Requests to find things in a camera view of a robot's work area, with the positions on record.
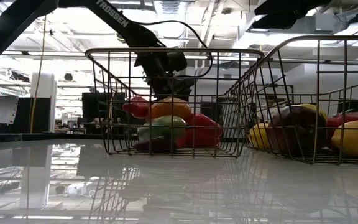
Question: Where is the black aluminium table frame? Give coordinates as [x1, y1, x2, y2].
[0, 133, 105, 144]

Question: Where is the black cabinet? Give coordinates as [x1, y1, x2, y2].
[12, 97, 52, 134]

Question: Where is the green toy cucumber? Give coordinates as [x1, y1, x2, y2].
[137, 115, 187, 142]

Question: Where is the black monitor screen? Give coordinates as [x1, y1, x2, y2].
[81, 92, 127, 121]

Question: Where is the gold wire vegetable basket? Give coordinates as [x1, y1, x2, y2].
[85, 47, 265, 159]

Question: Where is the gold wire fruit basket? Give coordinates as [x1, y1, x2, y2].
[225, 34, 358, 166]

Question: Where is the small purple toy eggplant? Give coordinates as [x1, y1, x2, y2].
[133, 136, 177, 154]

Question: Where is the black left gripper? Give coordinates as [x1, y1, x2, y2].
[135, 51, 195, 100]

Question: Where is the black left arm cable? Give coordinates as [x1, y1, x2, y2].
[129, 19, 214, 78]

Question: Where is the red toy apple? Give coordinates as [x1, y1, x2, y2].
[326, 111, 358, 147]

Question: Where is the yellow-orange toy mango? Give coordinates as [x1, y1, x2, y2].
[331, 119, 358, 158]

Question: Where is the red toy bell pepper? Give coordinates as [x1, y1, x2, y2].
[175, 113, 223, 149]

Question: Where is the orange toy bell pepper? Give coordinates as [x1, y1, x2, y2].
[146, 96, 192, 123]

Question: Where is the red toy chili pepper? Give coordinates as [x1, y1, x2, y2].
[122, 95, 151, 119]

